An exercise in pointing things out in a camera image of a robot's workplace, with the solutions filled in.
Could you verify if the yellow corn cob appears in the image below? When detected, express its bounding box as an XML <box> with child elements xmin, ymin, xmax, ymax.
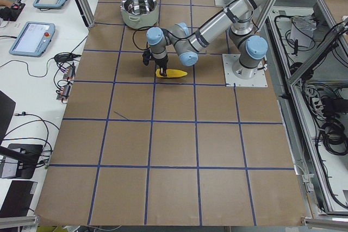
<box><xmin>156</xmin><ymin>68</ymin><xmax>188</xmax><ymax>79</ymax></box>

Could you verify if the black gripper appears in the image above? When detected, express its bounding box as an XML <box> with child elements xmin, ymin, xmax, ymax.
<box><xmin>150</xmin><ymin>45</ymin><xmax>168</xmax><ymax>77</ymax></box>

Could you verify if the near teach pendant tablet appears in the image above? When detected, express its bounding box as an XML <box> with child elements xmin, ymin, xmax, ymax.
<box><xmin>9</xmin><ymin>21</ymin><xmax>55</xmax><ymax>57</ymax></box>

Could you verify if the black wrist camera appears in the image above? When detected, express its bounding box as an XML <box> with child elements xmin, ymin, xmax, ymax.
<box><xmin>142</xmin><ymin>49</ymin><xmax>151</xmax><ymax>66</ymax></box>

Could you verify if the pale green steel pot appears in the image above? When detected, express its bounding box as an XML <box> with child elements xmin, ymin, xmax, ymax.
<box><xmin>120</xmin><ymin>0</ymin><xmax>159</xmax><ymax>29</ymax></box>

